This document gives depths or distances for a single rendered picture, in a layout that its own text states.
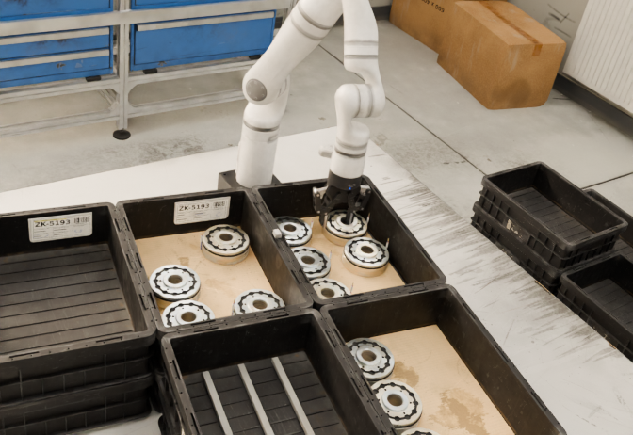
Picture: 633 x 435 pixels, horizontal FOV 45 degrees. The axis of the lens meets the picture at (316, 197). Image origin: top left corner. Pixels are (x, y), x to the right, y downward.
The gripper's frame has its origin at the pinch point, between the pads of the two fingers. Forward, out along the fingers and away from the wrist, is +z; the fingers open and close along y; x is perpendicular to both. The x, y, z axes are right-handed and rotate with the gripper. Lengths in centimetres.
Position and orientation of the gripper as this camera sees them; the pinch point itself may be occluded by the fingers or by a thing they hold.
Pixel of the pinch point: (336, 219)
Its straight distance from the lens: 178.6
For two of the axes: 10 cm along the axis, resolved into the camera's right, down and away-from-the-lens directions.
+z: -1.4, 8.1, 5.6
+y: 9.4, -0.6, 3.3
